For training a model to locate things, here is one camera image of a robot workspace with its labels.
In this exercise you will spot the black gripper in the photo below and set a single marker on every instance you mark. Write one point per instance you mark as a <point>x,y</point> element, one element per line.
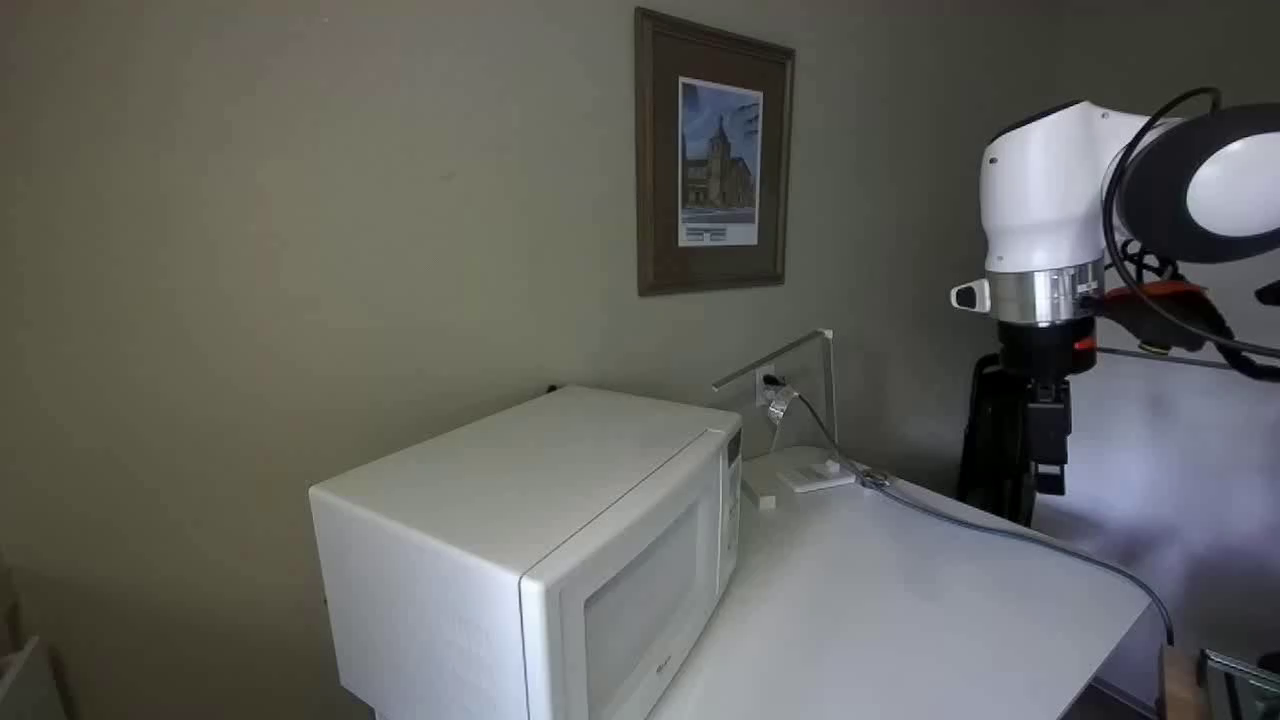
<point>1047,360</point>

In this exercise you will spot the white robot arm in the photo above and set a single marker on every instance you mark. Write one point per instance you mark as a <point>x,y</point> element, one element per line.
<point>1088,214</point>

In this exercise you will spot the white microwave oven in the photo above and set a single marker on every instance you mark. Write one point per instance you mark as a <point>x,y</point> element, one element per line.
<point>550,560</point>

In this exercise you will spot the white refrigerator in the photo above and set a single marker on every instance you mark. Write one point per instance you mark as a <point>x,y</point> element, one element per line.
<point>1174,475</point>

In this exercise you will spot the white desk lamp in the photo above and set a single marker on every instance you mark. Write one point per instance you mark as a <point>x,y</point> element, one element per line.
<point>792,392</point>

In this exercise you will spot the framed church picture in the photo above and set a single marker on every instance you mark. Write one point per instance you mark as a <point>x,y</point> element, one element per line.
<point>713,138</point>

